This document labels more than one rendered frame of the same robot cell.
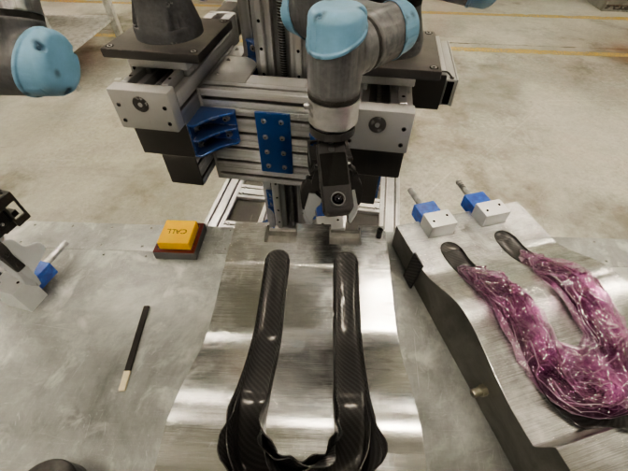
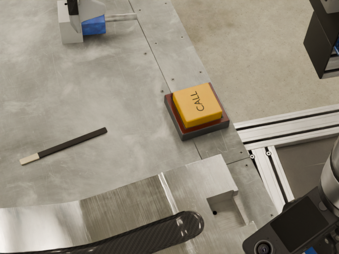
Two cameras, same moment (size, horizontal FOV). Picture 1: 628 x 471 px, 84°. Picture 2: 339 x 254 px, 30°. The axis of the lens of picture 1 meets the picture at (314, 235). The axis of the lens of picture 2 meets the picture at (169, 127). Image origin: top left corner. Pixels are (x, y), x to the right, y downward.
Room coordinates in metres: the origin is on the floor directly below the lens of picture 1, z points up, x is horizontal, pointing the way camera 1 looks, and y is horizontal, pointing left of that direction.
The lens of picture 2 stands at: (0.16, -0.23, 1.63)
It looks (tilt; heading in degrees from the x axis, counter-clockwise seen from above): 57 degrees down; 64
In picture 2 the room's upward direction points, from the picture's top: 4 degrees clockwise
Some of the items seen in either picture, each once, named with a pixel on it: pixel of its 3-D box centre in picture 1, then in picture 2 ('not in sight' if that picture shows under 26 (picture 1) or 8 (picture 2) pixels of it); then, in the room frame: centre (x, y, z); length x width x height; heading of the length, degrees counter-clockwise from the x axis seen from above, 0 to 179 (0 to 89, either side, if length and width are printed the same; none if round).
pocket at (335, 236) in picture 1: (344, 241); not in sight; (0.39, -0.05, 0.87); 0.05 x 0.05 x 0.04; 88
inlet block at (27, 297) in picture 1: (39, 269); (98, 19); (0.37, 0.49, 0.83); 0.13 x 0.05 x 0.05; 165
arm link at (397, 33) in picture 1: (371, 32); not in sight; (0.57, -0.09, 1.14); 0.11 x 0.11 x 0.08; 46
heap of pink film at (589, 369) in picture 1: (557, 312); not in sight; (0.24, -0.34, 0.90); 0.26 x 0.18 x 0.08; 15
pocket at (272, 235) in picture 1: (281, 239); (228, 216); (0.40, 0.06, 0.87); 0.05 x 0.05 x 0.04; 88
